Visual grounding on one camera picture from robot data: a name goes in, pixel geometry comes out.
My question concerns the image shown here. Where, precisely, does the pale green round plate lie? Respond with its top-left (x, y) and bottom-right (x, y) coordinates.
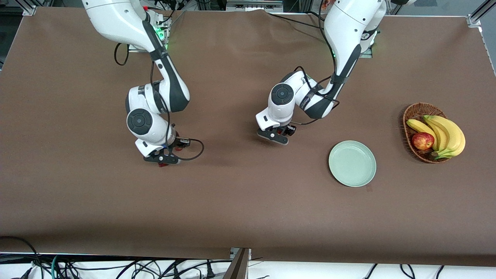
top-left (329, 140), bottom-right (377, 188)

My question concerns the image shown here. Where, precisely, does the table cover sheet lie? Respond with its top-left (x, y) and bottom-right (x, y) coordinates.
top-left (0, 7), bottom-right (496, 268)

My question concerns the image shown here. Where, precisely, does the woven wicker basket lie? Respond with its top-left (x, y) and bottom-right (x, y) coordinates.
top-left (403, 103), bottom-right (452, 164)

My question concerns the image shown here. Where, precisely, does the silver metal device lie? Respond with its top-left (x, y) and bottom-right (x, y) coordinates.
top-left (226, 0), bottom-right (283, 11)

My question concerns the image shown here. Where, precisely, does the yellow banana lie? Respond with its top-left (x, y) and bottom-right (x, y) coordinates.
top-left (406, 119), bottom-right (438, 152)
top-left (424, 115), bottom-right (466, 160)
top-left (424, 116), bottom-right (450, 152)

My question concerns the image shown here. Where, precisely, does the red apple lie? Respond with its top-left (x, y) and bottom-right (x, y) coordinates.
top-left (412, 132), bottom-right (435, 151)

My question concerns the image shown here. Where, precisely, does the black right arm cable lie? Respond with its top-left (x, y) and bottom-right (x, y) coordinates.
top-left (114, 42), bottom-right (205, 161)

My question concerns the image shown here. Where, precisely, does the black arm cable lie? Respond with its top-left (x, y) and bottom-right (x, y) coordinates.
top-left (291, 0), bottom-right (342, 126)
top-left (114, 42), bottom-right (205, 161)

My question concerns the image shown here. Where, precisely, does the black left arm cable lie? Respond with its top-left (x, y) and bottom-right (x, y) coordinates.
top-left (291, 0), bottom-right (342, 126)

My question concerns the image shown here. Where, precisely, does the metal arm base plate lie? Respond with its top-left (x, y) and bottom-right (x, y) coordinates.
top-left (360, 31), bottom-right (373, 59)
top-left (128, 15), bottom-right (171, 53)

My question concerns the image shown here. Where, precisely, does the aluminium profile post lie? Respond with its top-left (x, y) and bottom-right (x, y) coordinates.
top-left (223, 248), bottom-right (251, 279)

